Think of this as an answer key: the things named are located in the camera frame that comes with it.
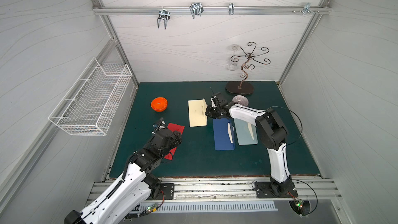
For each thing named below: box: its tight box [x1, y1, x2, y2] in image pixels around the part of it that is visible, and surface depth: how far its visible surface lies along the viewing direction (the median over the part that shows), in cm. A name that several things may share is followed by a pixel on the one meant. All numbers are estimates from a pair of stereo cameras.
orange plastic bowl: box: [150, 96, 169, 113], surface depth 106 cm
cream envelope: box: [187, 98, 208, 128], surface depth 105 cm
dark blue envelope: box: [212, 118, 235, 151], surface depth 95 cm
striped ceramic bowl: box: [232, 94, 249, 107], surface depth 109 cm
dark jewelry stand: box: [225, 41, 272, 95], surface depth 103 cm
